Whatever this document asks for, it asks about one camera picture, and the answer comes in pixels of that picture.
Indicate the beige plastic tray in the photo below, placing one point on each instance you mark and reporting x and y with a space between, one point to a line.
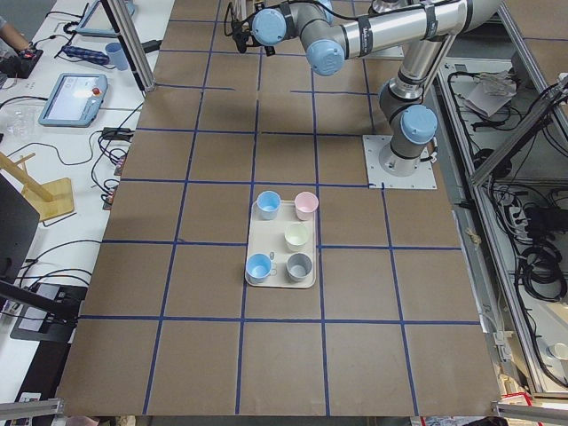
267 237

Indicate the blue cup on desk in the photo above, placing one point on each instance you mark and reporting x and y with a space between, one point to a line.
117 56

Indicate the black monitor stand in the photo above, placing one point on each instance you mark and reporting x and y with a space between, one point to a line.
49 311

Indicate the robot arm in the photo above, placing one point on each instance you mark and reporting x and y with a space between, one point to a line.
428 28

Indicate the blue plastic cup far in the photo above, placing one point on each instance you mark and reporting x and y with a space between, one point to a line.
258 268

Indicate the pink plastic cup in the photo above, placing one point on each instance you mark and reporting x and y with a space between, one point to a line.
306 204

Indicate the blue plastic cup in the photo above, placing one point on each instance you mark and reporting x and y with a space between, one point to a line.
268 204
258 268

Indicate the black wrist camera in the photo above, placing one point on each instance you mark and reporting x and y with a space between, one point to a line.
240 36

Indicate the teach pendant tablet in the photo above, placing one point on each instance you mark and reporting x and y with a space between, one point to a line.
74 101

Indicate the aluminium frame post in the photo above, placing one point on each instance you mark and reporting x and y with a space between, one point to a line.
127 35

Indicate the grey plastic cup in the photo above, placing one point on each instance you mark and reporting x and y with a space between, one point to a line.
299 267

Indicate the pale yellow plastic cup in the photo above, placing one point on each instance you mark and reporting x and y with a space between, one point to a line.
296 236

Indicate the wooden stand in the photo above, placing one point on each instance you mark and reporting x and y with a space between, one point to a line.
51 199

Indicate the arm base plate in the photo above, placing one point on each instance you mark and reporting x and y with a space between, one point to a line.
387 171

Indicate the blue plastic cup near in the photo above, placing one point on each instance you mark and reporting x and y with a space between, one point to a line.
268 204

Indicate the blue power strip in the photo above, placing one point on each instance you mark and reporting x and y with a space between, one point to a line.
91 56

